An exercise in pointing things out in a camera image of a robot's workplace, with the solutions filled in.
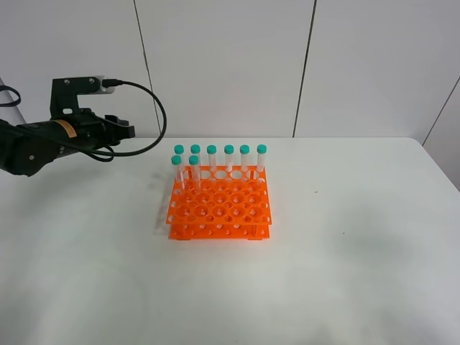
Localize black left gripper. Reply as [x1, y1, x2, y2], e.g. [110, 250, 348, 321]
[50, 108, 136, 148]

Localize test tube with teal cap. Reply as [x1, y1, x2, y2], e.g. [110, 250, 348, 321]
[189, 155, 201, 190]

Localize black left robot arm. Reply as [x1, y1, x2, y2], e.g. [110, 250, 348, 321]
[1, 108, 135, 177]

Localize back row tube far left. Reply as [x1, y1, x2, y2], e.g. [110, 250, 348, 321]
[173, 144, 185, 181]

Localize second row left tube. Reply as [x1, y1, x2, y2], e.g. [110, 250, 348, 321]
[171, 155, 185, 190]

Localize orange test tube rack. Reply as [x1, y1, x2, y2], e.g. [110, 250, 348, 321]
[166, 165, 272, 240]

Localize back row tube far right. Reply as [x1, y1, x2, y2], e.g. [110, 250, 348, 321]
[256, 144, 267, 173]

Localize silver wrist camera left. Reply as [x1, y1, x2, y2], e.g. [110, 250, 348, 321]
[95, 75, 119, 94]

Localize black camera cable left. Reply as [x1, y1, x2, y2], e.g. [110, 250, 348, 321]
[0, 79, 167, 163]

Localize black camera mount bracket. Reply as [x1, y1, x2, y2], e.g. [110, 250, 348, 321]
[50, 76, 101, 119]

